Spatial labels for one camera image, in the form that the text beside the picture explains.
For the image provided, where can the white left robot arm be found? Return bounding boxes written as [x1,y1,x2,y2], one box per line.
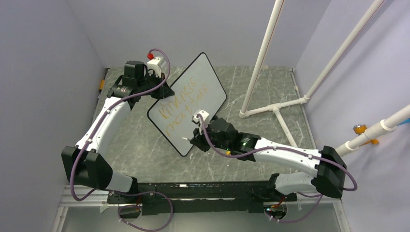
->
[61,57,174,203]

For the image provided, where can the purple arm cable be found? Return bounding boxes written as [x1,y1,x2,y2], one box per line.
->
[196,114,358,224]
[69,48,174,232]

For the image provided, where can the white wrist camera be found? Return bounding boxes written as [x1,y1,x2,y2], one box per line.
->
[146,53,167,77]
[192,109,211,124]

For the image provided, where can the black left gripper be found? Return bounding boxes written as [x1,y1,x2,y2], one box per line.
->
[138,72,173,100]

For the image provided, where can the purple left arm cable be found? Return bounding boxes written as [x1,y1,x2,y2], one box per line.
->
[69,48,174,232]

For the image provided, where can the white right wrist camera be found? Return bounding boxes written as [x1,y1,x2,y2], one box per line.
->
[192,109,211,124]

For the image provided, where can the black framed whiteboard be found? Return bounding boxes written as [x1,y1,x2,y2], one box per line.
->
[147,52,227,157]

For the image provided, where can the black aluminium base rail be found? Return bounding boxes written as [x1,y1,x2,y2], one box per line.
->
[59,181,342,215]

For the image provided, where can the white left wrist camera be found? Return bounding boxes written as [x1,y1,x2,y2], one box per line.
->
[146,53,167,77]

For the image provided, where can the yellow handled tool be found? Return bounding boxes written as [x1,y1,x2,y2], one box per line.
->
[99,80,104,92]

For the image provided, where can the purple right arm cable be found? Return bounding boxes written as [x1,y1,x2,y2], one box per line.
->
[196,114,358,224]

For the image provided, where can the white pvc pipe frame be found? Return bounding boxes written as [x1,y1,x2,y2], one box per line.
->
[239,0,410,157]

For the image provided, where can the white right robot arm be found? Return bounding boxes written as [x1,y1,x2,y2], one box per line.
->
[189,114,350,201]

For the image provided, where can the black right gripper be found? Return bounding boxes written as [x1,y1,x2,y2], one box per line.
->
[190,122,232,153]

